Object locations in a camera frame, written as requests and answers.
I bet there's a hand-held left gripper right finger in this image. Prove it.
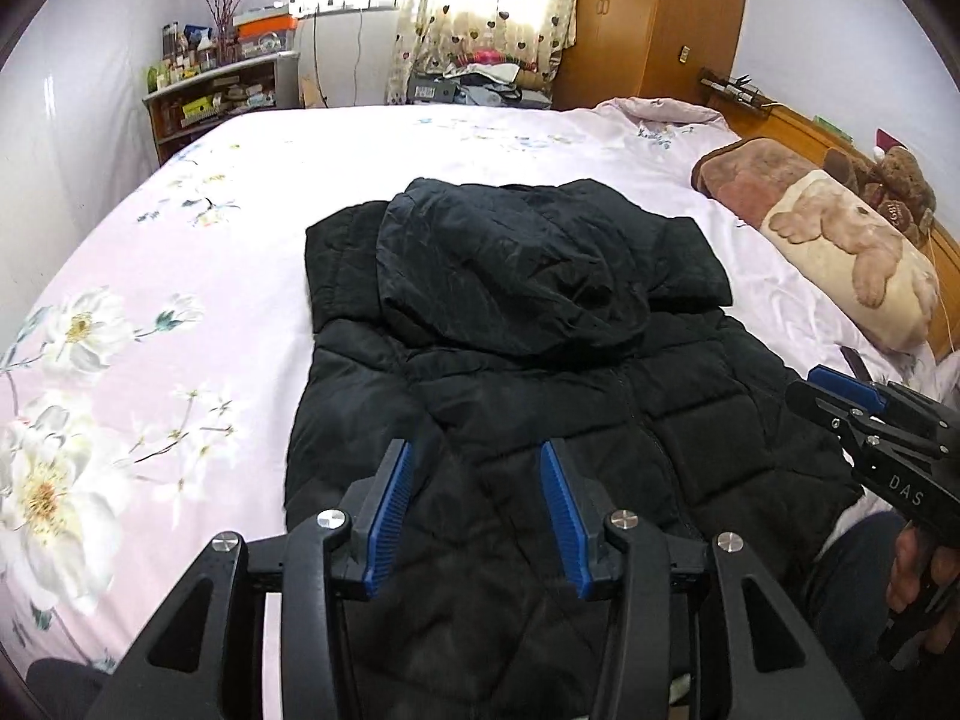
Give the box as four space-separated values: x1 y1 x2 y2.
538 439 863 720

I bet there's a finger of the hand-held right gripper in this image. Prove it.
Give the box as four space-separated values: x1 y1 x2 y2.
808 364 890 412
785 379 865 466

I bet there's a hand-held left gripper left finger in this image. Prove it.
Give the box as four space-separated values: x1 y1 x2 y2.
86 439 415 720

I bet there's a black puffer jacket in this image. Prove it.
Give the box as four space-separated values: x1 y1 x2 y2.
283 176 863 720

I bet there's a pile of clothes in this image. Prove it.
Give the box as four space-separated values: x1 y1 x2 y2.
441 49 560 110

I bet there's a person's right hand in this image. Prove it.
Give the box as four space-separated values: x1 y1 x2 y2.
889 521 960 657

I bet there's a person's right leg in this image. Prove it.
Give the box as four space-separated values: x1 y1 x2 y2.
797 514 925 720

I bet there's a person's leg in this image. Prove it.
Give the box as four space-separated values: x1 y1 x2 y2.
797 514 925 720
26 656 107 720

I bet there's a bear print pillow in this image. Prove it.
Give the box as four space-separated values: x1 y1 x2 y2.
759 169 941 355
700 67 960 362

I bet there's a brown teddy bear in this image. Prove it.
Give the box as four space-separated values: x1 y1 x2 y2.
821 142 938 248

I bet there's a brown plush pillow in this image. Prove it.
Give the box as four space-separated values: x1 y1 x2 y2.
690 136 809 223

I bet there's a bed with floral pink sheet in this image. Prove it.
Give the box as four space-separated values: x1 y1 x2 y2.
0 94 960 720

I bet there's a black rack on headboard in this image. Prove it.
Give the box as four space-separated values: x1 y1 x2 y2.
697 67 767 110

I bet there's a person's left leg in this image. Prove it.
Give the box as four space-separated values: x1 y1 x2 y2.
26 656 107 720

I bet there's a wooden wardrobe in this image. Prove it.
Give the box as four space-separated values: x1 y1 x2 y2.
551 0 755 115

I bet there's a black box appliance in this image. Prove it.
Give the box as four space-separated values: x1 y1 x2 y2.
407 75 459 105

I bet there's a wooden shelf unit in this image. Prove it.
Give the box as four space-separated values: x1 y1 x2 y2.
142 52 302 167

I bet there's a white cabinet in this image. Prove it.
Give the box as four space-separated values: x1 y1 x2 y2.
295 9 403 110

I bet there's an orange lidded storage box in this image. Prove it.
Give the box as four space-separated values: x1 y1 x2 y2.
232 11 298 59

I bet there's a group of bottles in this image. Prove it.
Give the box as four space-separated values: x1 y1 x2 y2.
148 22 227 89

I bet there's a vase of bare branches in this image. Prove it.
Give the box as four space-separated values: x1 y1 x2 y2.
183 0 275 65

